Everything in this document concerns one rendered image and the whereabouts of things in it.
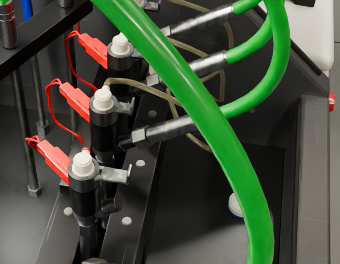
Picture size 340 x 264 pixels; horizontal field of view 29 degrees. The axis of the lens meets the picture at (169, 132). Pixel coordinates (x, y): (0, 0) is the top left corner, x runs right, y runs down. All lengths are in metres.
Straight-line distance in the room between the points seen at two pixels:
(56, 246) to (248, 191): 0.40
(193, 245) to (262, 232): 0.54
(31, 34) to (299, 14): 0.42
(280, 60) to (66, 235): 0.30
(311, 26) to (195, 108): 0.68
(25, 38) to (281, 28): 0.31
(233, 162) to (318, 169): 0.52
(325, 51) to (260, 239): 0.61
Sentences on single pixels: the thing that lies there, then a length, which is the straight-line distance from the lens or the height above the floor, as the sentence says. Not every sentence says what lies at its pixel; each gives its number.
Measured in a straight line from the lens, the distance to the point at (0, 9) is 0.69.
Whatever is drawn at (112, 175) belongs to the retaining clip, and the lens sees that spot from 0.58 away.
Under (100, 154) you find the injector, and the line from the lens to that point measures 0.68.
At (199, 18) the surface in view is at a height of 1.11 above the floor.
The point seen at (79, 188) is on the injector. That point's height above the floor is 1.10.
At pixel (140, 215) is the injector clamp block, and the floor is 0.98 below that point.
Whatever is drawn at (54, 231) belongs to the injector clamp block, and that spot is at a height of 0.98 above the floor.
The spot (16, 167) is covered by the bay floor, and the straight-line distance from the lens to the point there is 0.96.
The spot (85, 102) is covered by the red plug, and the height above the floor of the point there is 1.10.
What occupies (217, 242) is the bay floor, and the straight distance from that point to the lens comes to 0.88.
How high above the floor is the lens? 1.58
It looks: 49 degrees down
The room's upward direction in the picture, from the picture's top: 5 degrees clockwise
